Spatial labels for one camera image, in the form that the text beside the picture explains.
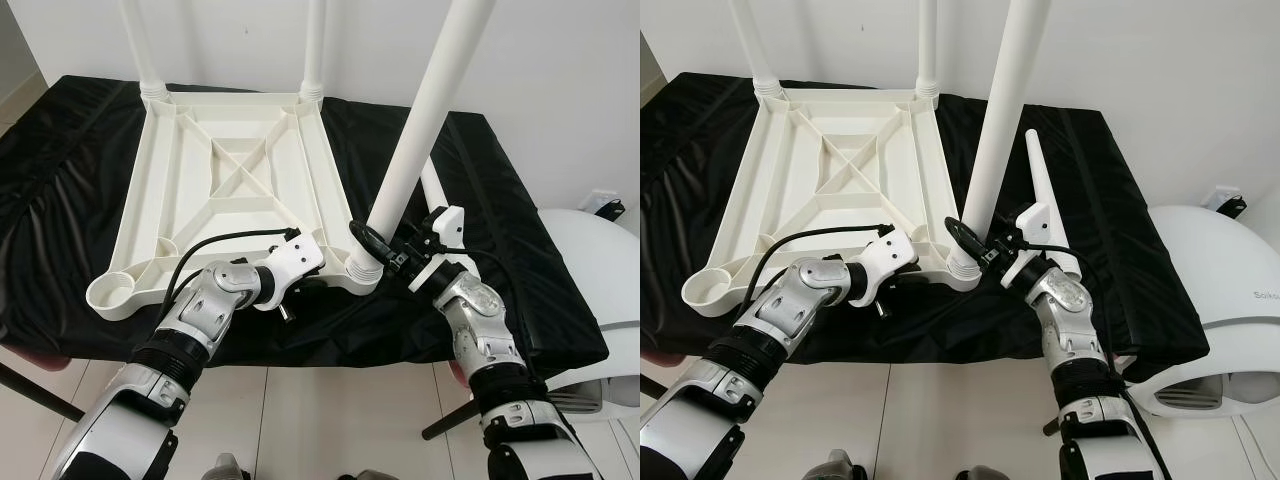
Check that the grey robot left foot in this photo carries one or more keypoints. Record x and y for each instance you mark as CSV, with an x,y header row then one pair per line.
x,y
835,467
227,468

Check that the white domed appliance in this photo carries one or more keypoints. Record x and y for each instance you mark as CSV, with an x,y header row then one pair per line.
x,y
1220,300
595,290

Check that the black table cover cloth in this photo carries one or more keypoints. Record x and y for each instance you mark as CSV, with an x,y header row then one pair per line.
x,y
530,230
1140,230

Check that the red round object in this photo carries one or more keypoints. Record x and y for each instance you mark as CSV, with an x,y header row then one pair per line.
x,y
460,372
42,361

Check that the white wall socket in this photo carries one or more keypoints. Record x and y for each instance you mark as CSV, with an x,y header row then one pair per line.
x,y
597,198
1222,195

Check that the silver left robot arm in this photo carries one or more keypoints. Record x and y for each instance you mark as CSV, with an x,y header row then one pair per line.
x,y
205,310
790,305

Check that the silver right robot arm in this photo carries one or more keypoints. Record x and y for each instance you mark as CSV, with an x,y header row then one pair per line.
x,y
1070,320
480,320

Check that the black power plug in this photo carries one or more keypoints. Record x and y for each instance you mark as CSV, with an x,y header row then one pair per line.
x,y
612,210
1237,207

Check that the white plastic children table top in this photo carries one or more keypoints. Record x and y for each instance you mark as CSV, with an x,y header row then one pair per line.
x,y
240,210
840,205

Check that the white plastic table leg tube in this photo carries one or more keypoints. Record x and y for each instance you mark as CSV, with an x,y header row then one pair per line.
x,y
1005,120
1040,170
420,120
752,45
433,185
927,45
314,45
141,45

